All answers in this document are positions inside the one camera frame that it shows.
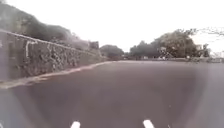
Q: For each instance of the pale kerb strip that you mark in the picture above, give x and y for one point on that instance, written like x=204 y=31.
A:
x=33 y=79

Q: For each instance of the grey stone wall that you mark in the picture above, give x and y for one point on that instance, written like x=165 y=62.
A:
x=43 y=56

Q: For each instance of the robot's own part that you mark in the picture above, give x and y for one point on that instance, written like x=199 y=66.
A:
x=148 y=124
x=75 y=125

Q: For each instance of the grey asphalt road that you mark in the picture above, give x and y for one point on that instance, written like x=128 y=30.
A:
x=120 y=93

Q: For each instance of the row of trees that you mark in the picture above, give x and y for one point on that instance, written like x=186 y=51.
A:
x=173 y=45

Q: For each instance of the building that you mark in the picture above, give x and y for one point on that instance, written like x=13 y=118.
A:
x=94 y=45

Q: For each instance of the wood on hillside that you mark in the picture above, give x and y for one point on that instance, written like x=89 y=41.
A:
x=36 y=28

